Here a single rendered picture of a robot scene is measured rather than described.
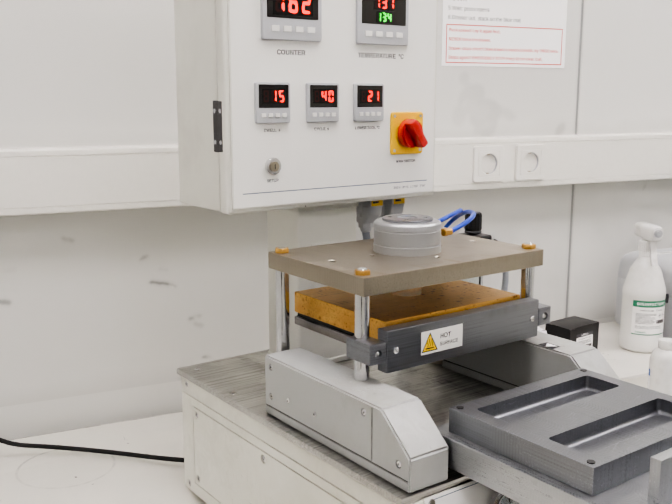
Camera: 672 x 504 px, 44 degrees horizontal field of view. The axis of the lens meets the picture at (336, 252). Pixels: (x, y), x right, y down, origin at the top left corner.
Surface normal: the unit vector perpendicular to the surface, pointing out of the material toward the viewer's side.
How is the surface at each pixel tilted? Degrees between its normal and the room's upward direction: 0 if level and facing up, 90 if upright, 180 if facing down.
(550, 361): 90
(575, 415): 0
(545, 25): 90
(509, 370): 90
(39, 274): 90
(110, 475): 0
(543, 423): 0
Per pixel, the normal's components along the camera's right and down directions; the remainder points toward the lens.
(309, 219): 0.59, 0.15
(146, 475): 0.00, -0.98
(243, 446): -0.80, 0.11
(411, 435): 0.39, -0.65
